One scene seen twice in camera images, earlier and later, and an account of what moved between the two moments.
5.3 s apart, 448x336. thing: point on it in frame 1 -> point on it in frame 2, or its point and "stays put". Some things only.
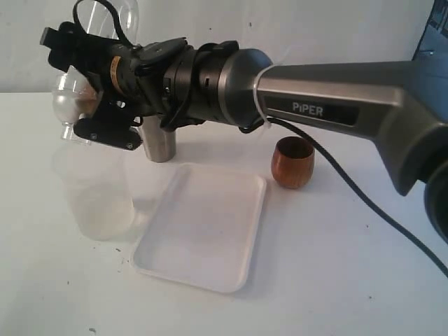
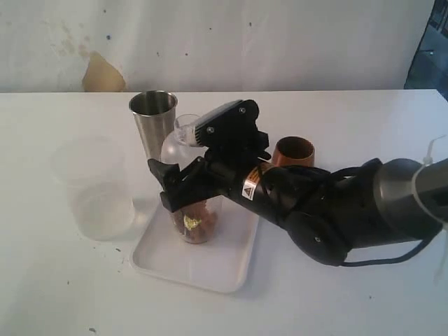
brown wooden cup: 292,162 stays put
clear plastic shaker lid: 73,96 -> 180,146
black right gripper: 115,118 -> 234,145
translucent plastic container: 96,182 stays put
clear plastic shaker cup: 118,19 -> 197,223
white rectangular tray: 204,231 stays put
